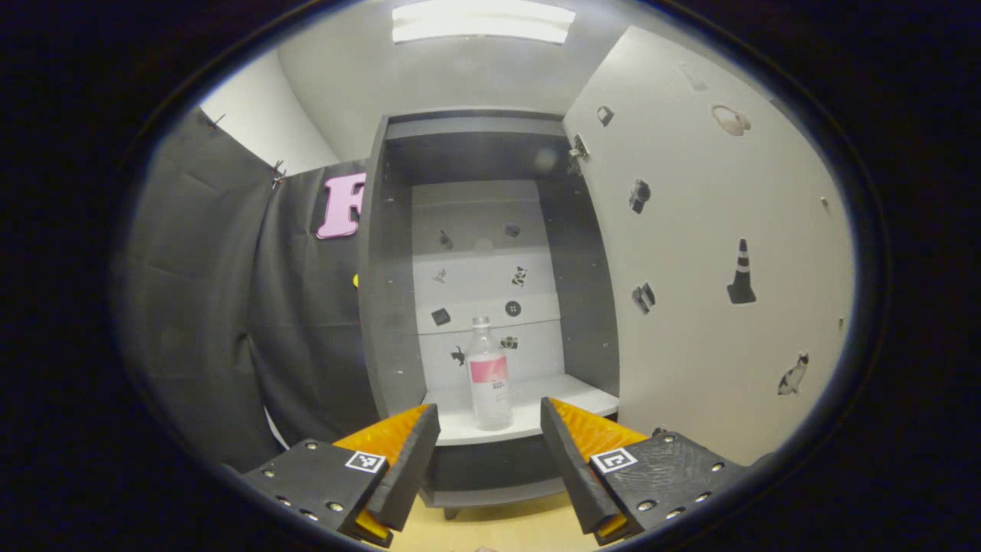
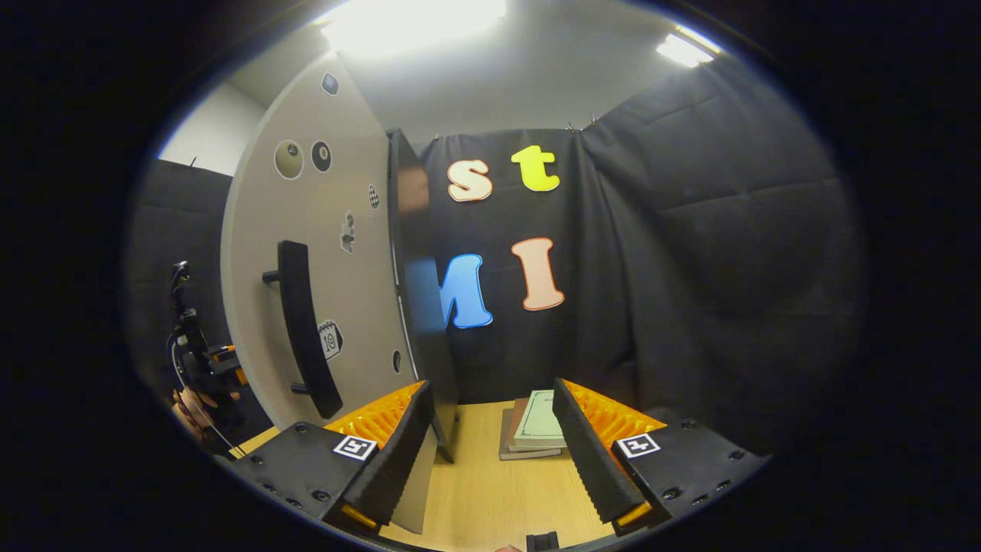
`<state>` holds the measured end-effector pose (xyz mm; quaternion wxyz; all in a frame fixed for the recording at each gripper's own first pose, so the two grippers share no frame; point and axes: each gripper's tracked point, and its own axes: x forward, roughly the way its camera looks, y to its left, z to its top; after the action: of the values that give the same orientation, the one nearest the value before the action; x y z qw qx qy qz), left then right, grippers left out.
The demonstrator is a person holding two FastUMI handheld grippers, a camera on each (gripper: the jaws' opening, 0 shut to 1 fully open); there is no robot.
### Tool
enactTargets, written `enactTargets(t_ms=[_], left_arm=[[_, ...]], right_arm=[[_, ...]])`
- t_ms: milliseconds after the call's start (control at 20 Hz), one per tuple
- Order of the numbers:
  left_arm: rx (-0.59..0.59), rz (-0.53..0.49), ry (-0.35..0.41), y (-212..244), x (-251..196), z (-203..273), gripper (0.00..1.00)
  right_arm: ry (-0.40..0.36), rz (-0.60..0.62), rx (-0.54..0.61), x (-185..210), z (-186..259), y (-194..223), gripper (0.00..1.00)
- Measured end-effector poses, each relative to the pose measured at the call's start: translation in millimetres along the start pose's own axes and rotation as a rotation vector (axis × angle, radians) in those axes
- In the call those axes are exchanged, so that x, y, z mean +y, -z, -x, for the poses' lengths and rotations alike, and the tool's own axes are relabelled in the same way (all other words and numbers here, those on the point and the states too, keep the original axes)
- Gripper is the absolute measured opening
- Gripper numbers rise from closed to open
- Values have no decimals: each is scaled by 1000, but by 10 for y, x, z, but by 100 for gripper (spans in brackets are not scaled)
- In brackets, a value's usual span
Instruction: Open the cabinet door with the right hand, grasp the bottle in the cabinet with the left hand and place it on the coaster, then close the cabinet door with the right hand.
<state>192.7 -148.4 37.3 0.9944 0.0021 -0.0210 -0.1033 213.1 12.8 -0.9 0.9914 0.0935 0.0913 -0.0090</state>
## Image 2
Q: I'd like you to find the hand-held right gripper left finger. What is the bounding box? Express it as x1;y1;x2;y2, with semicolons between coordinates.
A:
230;379;436;538

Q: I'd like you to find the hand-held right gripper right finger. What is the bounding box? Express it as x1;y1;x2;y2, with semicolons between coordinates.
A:
551;376;772;538

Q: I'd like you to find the beige cabinet door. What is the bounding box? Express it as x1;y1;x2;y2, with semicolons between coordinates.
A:
220;51;440;536

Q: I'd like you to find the brown book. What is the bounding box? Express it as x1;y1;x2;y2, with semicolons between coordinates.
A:
505;396;566;453

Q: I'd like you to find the black backdrop cloth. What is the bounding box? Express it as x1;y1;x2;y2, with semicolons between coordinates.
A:
126;57;867;455

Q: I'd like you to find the large ceiling light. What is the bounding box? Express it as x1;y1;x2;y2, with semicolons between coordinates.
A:
317;0;509;59

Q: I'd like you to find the small ceiling light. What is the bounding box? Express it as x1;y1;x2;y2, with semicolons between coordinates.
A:
655;26;723;69

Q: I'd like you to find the black door handle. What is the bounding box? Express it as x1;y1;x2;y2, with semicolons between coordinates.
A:
261;240;345;421

